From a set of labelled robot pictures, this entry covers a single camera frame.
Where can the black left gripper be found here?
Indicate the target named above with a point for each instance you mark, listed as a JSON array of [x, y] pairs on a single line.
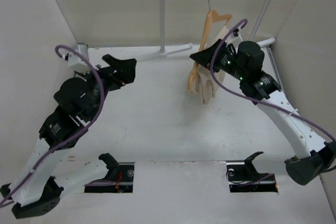
[[126, 71]]

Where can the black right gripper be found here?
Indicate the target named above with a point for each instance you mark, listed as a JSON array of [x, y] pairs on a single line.
[[222, 48]]

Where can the beige trousers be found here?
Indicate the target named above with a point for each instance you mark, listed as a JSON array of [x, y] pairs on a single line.
[[200, 81]]

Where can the wooden clothes hanger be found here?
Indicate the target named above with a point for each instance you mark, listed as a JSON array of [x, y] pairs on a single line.
[[212, 17]]

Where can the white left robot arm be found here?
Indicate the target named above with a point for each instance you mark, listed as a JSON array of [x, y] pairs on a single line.
[[36, 191]]

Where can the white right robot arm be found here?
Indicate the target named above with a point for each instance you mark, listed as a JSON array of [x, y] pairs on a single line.
[[313, 154]]

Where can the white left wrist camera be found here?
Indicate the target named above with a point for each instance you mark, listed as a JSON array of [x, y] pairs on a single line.
[[76, 63]]

